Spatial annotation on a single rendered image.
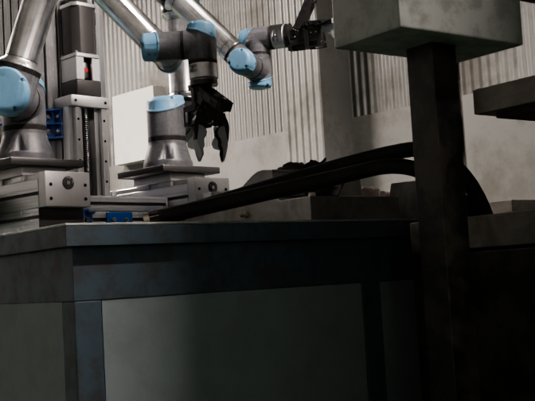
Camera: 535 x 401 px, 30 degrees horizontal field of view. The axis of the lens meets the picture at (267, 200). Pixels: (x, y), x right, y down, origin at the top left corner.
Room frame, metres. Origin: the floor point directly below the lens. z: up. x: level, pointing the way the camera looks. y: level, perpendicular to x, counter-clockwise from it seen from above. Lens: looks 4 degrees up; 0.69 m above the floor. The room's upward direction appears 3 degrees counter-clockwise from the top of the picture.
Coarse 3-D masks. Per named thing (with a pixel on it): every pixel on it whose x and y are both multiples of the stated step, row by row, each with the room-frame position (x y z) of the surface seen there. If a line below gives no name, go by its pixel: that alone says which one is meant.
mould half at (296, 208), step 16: (256, 176) 2.24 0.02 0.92; (272, 176) 2.20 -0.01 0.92; (352, 192) 2.33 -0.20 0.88; (240, 208) 2.30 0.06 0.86; (256, 208) 2.25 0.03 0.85; (272, 208) 2.20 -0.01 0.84; (288, 208) 2.16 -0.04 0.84; (304, 208) 2.11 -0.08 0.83; (320, 208) 2.11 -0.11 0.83; (336, 208) 2.14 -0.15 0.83; (352, 208) 2.17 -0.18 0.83; (368, 208) 2.20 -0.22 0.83; (384, 208) 2.22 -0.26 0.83
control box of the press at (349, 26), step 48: (336, 0) 1.65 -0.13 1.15; (384, 0) 1.56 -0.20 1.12; (432, 0) 1.58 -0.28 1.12; (480, 0) 1.65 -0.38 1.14; (336, 48) 1.66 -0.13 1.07; (384, 48) 1.67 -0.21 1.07; (432, 48) 1.65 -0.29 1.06; (480, 48) 1.71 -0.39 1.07; (432, 96) 1.65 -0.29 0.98; (432, 144) 1.65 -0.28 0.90; (432, 192) 1.66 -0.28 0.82; (432, 240) 1.67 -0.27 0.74; (432, 288) 1.67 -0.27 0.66; (432, 336) 1.68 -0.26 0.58; (432, 384) 1.68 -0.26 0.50
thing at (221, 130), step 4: (216, 128) 2.56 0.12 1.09; (220, 128) 2.54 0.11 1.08; (224, 128) 2.55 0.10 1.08; (216, 132) 2.54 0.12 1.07; (220, 132) 2.54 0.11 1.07; (224, 132) 2.55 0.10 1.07; (216, 136) 2.55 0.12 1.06; (220, 136) 2.54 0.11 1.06; (224, 136) 2.55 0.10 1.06; (216, 140) 2.57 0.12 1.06; (220, 140) 2.54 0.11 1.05; (224, 140) 2.55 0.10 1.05; (212, 144) 2.59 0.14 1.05; (216, 144) 2.58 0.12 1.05; (220, 144) 2.54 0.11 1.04; (224, 144) 2.55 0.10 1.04; (216, 148) 2.58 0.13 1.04; (220, 148) 2.55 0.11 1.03; (224, 148) 2.55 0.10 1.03; (220, 152) 2.55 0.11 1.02; (224, 152) 2.55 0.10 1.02; (220, 156) 2.55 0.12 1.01; (224, 156) 2.55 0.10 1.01; (224, 160) 2.55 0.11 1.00
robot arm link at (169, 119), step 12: (156, 96) 2.99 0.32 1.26; (168, 96) 2.98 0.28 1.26; (180, 96) 3.00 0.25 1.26; (156, 108) 2.97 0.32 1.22; (168, 108) 2.97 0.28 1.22; (180, 108) 2.99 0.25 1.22; (156, 120) 2.97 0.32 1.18; (168, 120) 2.97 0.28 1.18; (180, 120) 2.99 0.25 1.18; (156, 132) 2.97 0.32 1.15; (168, 132) 2.97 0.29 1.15; (180, 132) 2.99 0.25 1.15
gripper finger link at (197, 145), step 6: (198, 132) 2.50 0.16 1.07; (204, 132) 2.51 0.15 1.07; (192, 138) 2.53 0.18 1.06; (198, 138) 2.50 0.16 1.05; (204, 138) 2.51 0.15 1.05; (192, 144) 2.53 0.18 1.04; (198, 144) 2.50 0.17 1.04; (204, 144) 2.51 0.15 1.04; (198, 150) 2.50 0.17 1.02; (198, 156) 2.51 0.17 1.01
